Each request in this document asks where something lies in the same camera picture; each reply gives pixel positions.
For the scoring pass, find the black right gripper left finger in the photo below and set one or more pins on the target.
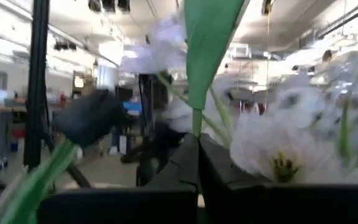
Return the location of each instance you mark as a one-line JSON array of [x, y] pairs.
[[120, 208]]

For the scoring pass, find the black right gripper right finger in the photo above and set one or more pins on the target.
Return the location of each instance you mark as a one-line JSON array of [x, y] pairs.
[[291, 205]]

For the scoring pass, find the white artificial flower bunch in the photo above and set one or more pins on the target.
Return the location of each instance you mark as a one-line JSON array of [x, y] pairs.
[[259, 146]]

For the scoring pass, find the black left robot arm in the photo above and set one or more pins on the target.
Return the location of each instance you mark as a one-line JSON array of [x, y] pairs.
[[163, 140]]

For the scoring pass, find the black frame post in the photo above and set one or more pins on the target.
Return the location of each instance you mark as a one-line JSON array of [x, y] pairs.
[[37, 77]]

